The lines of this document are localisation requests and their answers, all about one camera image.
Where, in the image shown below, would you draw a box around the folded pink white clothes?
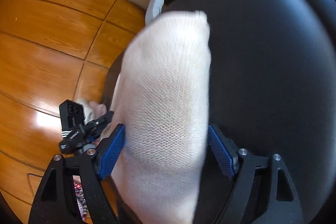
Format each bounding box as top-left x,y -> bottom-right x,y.
76,98 -> 107,124

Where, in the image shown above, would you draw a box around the beige knitted sweater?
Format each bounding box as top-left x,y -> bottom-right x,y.
103,11 -> 211,223

